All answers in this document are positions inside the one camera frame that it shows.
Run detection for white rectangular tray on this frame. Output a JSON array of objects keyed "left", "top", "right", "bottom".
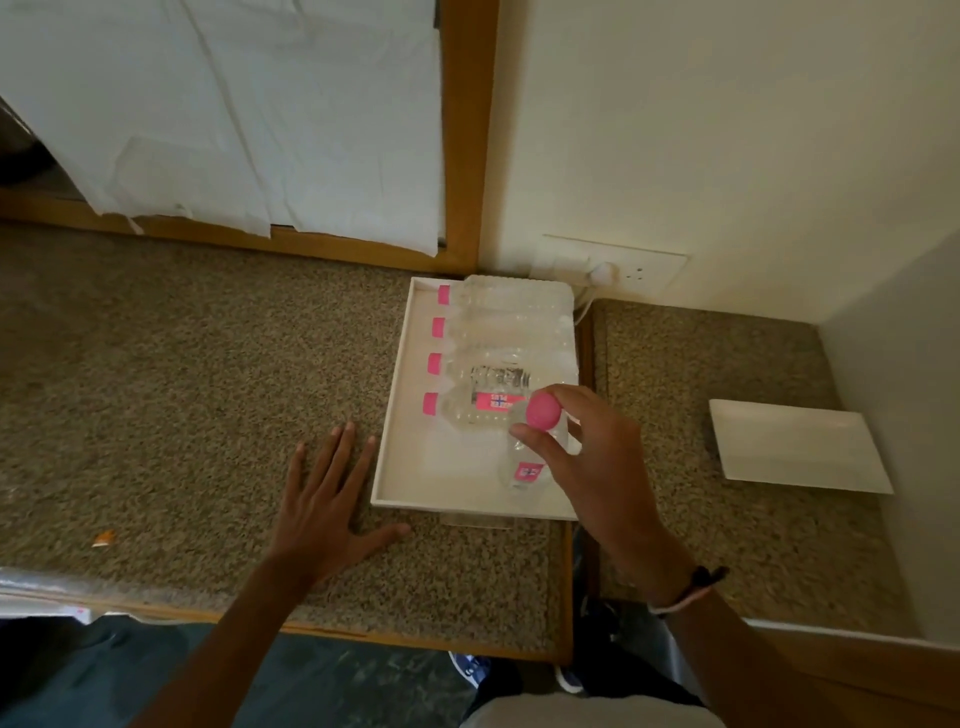
[{"left": 370, "top": 275, "right": 583, "bottom": 522}]

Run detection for clear bottle with pink cap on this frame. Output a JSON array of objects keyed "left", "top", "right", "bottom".
[
  {"left": 431, "top": 310, "right": 576, "bottom": 351},
  {"left": 438, "top": 274, "right": 576, "bottom": 313},
  {"left": 499, "top": 391, "right": 570, "bottom": 494},
  {"left": 421, "top": 378, "right": 535, "bottom": 434},
  {"left": 427, "top": 345, "right": 579, "bottom": 385}
]

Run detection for white wall socket plate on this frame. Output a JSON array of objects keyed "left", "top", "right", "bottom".
[{"left": 531, "top": 234, "right": 690, "bottom": 298}]

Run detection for white rectangular plate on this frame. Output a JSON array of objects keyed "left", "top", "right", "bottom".
[{"left": 708, "top": 398, "right": 895, "bottom": 496}]

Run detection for black and white wristband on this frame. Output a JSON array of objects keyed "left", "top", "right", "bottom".
[{"left": 648, "top": 565, "right": 731, "bottom": 618}]

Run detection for wooden frame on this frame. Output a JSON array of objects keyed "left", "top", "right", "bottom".
[{"left": 0, "top": 0, "right": 501, "bottom": 277}]

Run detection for dark trousers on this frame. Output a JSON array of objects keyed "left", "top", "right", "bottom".
[{"left": 463, "top": 596, "right": 708, "bottom": 721}]

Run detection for person's right forearm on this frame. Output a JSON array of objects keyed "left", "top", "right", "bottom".
[{"left": 660, "top": 579, "right": 856, "bottom": 728}]

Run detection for person's left forearm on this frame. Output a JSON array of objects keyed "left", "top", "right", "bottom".
[{"left": 129, "top": 556, "right": 333, "bottom": 728}]

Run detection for person's right hand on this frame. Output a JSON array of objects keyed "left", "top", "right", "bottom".
[{"left": 508, "top": 383, "right": 696, "bottom": 601}]

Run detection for white paper sheet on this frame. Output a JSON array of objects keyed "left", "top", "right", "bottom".
[{"left": 0, "top": 0, "right": 444, "bottom": 258}]

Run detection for white shirt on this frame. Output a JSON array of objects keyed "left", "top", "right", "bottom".
[{"left": 458, "top": 693, "right": 726, "bottom": 728}]

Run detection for person's left hand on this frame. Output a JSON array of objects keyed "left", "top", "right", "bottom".
[{"left": 267, "top": 421, "right": 413, "bottom": 588}]

